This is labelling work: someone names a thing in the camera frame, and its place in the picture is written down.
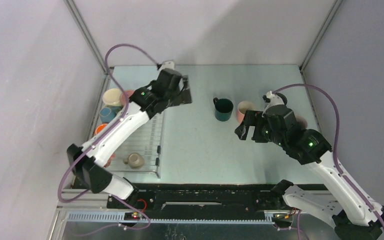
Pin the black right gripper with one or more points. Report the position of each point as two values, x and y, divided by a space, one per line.
250 118

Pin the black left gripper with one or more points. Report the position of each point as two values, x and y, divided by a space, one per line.
184 96

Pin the pink mug white inside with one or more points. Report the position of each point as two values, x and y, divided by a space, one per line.
242 108

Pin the dark teal mug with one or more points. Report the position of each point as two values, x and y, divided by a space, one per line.
223 109

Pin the lilac mug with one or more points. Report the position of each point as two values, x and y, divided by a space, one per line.
302 122

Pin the pink patterned mug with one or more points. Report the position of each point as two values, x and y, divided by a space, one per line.
124 97

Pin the small beige cup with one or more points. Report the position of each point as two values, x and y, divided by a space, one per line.
134 160

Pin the dark grey mug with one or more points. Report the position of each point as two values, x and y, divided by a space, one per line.
278 99

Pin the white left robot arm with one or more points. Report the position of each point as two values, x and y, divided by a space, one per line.
87 161

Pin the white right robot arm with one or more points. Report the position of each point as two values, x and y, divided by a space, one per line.
353 214

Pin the cream mug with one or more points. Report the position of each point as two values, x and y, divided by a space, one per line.
112 97

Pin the light blue mug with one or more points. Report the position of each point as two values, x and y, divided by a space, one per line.
108 113

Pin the orange mug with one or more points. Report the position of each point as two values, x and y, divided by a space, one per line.
99 128

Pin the salmon pink pitcher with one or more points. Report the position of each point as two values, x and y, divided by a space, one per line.
109 161

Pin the metal wire dish rack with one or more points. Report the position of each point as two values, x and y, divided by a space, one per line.
136 134

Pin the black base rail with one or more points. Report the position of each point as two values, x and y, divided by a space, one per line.
219 201

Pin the grey cable tray strip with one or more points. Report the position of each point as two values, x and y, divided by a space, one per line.
123 217

